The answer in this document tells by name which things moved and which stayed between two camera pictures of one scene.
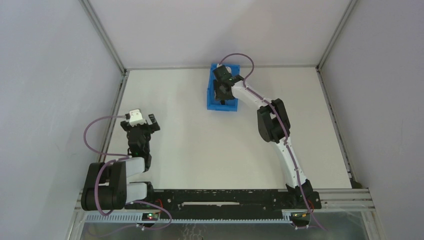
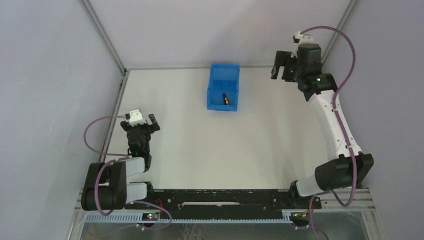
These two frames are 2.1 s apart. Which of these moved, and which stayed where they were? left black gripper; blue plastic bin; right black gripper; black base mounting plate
Moved: right black gripper
Stayed: black base mounting plate; blue plastic bin; left black gripper
